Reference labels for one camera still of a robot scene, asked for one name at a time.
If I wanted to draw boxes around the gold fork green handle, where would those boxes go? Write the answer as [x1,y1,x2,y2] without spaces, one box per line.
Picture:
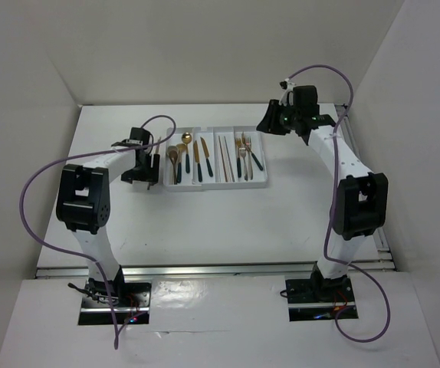
[235,137,242,179]
[241,133,264,171]

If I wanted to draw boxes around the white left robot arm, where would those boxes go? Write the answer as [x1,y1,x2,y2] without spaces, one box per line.
[56,127,160,306]

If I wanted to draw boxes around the gold knife green handle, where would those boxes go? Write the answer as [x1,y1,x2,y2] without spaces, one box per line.
[193,140,203,182]
[200,137,214,177]

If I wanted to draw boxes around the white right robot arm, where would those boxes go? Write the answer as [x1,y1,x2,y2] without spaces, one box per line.
[257,81,389,302]

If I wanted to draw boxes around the brown chopstick pair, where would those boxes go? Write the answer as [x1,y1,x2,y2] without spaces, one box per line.
[147,143,161,190]

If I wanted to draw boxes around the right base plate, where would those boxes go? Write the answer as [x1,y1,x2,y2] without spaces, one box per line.
[279,278,359,322]

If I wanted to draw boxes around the aluminium rail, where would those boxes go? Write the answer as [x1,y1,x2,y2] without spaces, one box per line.
[35,259,396,279]

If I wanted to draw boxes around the white cutlery tray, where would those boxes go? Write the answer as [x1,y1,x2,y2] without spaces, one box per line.
[163,126,268,192]

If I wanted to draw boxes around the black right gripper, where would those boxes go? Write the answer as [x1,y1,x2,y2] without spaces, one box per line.
[256,99,300,136]

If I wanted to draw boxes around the metal chopstick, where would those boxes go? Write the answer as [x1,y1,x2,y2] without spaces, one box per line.
[224,136,235,182]

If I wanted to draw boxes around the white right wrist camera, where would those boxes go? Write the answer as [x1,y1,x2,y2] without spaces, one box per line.
[279,78,297,107]

